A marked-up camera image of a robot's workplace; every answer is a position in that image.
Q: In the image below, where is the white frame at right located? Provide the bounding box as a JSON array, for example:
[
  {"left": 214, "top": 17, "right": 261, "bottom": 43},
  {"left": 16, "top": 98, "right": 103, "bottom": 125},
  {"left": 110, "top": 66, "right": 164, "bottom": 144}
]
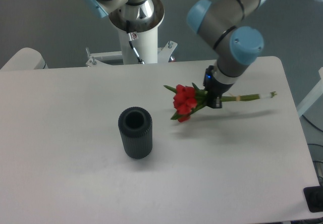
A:
[{"left": 296, "top": 68, "right": 322, "bottom": 118}]

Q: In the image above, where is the black device at table edge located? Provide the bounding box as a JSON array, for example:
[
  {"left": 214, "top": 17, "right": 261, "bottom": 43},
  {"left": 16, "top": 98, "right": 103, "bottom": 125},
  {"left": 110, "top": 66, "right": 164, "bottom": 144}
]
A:
[{"left": 303, "top": 186, "right": 322, "bottom": 213}]

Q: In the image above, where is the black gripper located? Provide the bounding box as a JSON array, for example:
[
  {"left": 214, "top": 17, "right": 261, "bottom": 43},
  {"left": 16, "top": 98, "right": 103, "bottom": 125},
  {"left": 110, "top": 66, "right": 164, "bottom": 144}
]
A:
[{"left": 203, "top": 66, "right": 237, "bottom": 108}]

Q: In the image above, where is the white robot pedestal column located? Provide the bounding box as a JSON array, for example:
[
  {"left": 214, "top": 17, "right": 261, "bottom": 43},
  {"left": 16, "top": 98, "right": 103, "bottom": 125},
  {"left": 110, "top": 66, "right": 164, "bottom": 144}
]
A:
[{"left": 109, "top": 0, "right": 165, "bottom": 64}]

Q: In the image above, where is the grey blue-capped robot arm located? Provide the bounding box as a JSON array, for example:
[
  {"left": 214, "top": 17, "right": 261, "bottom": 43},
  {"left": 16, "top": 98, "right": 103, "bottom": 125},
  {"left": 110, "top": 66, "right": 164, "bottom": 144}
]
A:
[{"left": 85, "top": 0, "right": 266, "bottom": 108}]

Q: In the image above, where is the black cable on pedestal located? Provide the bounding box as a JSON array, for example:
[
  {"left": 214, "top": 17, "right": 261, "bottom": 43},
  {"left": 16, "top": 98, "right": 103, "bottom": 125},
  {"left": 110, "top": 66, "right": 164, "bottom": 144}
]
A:
[{"left": 125, "top": 20, "right": 146, "bottom": 65}]

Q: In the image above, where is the black ribbed vase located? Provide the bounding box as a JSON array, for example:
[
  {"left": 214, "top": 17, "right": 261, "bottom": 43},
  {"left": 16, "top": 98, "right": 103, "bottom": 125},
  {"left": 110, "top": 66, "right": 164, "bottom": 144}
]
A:
[{"left": 118, "top": 106, "right": 153, "bottom": 159}]

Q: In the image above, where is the red tulip bouquet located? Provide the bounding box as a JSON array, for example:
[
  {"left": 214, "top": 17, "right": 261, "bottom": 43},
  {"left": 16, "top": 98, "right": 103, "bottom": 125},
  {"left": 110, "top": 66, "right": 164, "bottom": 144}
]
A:
[{"left": 164, "top": 83, "right": 277, "bottom": 123}]

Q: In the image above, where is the white rounded chair left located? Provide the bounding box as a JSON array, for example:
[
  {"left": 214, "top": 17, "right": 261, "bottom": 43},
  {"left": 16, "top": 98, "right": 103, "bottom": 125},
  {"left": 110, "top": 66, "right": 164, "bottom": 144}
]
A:
[{"left": 1, "top": 47, "right": 48, "bottom": 72}]

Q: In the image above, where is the white pedestal base frame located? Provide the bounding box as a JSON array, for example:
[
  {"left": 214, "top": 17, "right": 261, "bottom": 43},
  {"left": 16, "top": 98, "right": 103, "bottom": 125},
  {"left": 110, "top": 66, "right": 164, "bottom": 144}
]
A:
[{"left": 86, "top": 41, "right": 178, "bottom": 67}]

